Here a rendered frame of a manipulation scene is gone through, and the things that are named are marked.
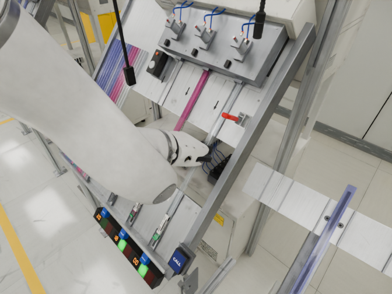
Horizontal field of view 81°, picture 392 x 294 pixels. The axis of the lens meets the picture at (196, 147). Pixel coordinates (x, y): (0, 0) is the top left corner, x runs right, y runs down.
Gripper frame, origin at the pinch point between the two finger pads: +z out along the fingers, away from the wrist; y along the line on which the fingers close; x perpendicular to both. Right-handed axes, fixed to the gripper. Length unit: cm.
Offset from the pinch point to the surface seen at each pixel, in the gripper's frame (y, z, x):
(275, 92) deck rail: -10.0, 2.8, -20.1
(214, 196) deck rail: -9.5, -1.8, 8.6
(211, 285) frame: -12, 31, 58
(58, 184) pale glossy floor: 121, 32, 95
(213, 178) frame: 7.1, 29.6, 17.9
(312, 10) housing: -8.1, 6.4, -39.6
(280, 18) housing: -5.5, -1.7, -33.9
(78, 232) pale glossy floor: 74, 25, 99
